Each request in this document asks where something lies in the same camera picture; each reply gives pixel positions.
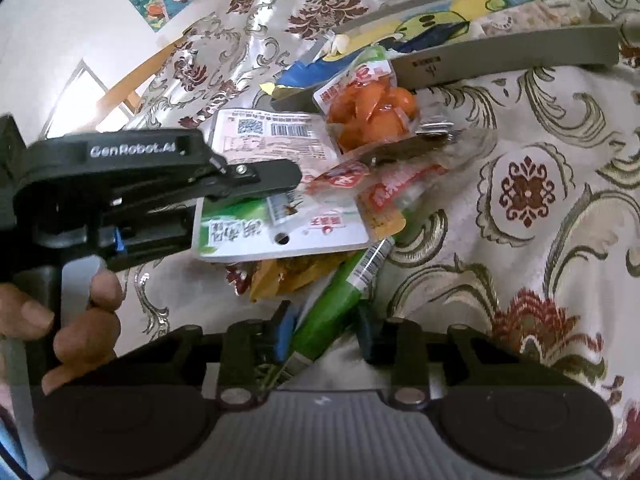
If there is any green sausage stick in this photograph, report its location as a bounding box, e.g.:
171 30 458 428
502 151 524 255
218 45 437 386
276 237 395 385

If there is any white green tofu snack packet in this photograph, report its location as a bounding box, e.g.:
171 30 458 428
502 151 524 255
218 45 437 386
192 108 370 263

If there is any clear packet dark dried snack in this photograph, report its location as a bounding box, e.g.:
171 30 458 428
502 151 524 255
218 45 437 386
304 128 497 200

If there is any person's left hand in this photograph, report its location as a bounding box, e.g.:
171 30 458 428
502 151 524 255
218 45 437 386
1 270 124 394

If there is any window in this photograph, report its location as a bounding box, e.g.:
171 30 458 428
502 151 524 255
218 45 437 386
39 60 139 140

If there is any orange snack bag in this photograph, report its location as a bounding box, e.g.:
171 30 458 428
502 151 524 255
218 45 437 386
311 45 464 155

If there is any floral bedspread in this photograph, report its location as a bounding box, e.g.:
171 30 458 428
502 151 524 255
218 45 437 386
132 0 639 479

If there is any blue yellow painted paper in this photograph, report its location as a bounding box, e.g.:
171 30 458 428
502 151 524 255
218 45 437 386
262 0 536 100

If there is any rice cracker packet in tray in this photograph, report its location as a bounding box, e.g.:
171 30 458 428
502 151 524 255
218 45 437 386
471 0 590 37

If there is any grey tray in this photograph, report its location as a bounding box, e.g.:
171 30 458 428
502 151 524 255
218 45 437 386
271 0 617 112

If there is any wooden bed frame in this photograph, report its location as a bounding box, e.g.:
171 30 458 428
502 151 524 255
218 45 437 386
94 36 184 124

